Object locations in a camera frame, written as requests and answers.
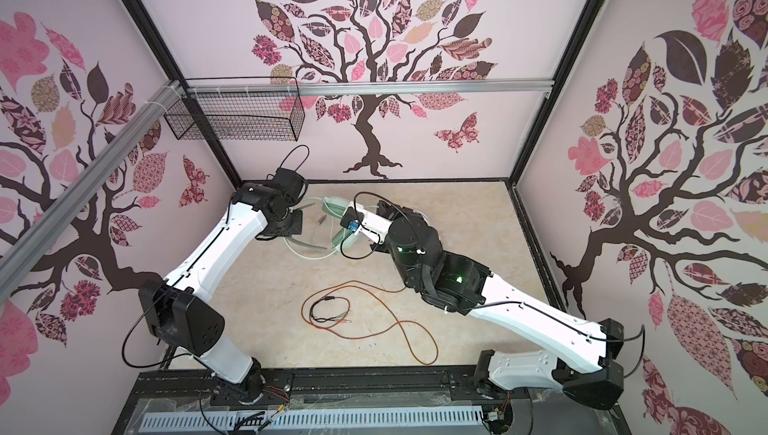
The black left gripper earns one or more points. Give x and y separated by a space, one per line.
295 228

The mint green headphones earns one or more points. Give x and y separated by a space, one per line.
324 225

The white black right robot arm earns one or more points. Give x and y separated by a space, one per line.
575 356

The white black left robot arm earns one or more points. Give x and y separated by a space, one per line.
177 309

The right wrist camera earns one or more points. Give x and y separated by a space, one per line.
351 222

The black wire basket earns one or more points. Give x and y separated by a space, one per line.
258 108

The aluminium rail back wall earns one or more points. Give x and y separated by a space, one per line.
372 87

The aluminium rail wall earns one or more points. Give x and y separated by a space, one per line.
19 261
372 87

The aluminium rail left wall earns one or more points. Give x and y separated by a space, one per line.
19 261

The white slotted cable duct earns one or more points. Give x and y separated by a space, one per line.
315 421

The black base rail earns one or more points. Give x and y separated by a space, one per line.
460 383

